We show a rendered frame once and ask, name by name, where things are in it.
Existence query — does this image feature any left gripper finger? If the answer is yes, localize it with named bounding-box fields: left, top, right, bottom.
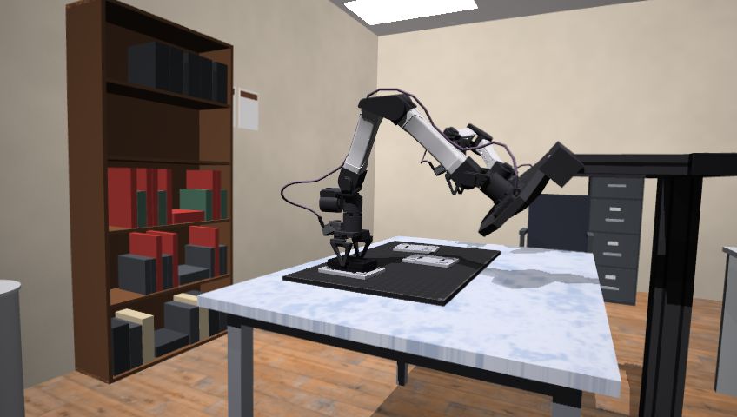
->
left=351, top=237, right=373, bottom=258
left=330, top=242, right=353, bottom=267

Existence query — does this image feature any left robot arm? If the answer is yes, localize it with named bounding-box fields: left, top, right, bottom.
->
left=319, top=94, right=517, bottom=218

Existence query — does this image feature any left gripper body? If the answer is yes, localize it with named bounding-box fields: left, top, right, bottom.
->
left=324, top=213, right=373, bottom=242

